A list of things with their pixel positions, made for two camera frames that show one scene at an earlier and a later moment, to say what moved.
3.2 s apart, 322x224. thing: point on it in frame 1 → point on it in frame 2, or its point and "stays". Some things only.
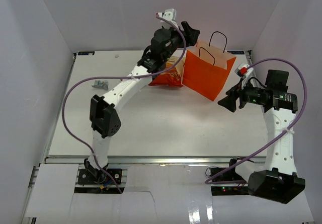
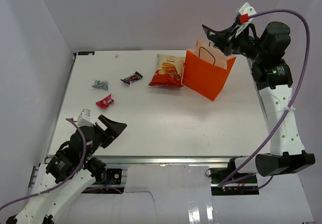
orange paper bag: [207, 67] stays
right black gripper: [229, 102] → [221, 38]
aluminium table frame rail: [144, 160] stays
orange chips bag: [172, 77] stays
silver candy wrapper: [103, 84] stays
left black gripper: [191, 35] → [113, 130]
